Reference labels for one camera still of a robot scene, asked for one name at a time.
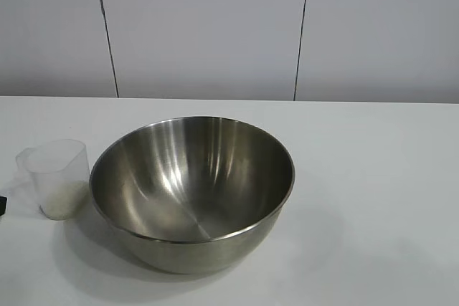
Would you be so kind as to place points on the clear plastic measuring cup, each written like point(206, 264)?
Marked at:
point(57, 173)

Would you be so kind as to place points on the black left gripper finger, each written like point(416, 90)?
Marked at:
point(3, 205)

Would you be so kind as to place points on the white uncooked rice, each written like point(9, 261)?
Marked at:
point(66, 202)

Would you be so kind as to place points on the stainless steel mixing bowl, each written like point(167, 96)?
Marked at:
point(186, 184)

